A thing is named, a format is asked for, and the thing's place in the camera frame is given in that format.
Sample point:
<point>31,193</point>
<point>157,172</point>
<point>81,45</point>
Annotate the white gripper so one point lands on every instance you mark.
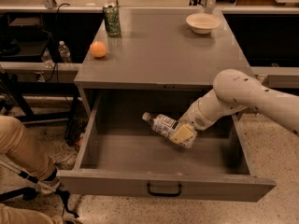
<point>192,117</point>

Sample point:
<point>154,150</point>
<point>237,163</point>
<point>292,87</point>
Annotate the clear plastic water bottle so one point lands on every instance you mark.
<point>165,126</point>

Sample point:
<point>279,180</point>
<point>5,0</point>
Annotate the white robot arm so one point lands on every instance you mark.
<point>232,92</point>

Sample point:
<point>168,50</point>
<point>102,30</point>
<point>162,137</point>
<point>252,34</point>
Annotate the open grey top drawer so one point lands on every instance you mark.
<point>121,154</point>

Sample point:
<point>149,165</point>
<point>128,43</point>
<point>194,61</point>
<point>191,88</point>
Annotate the small clear water bottle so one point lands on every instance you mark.
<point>64,52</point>

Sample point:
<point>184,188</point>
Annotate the grey metal cabinet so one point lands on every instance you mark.
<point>157,50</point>

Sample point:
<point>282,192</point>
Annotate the white bowl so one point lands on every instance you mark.
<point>202,23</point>

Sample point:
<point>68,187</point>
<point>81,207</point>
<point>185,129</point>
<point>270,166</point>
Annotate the orange fruit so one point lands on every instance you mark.
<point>98,49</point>

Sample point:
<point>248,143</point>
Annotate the black and white cane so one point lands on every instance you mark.
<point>63,194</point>

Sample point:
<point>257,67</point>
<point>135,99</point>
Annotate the green drink can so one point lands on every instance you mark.
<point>112,19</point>

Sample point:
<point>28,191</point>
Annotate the person leg in khaki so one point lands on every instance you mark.
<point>22,148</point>

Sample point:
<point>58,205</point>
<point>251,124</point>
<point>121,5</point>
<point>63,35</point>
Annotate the black drawer handle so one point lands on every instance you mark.
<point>164,191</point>

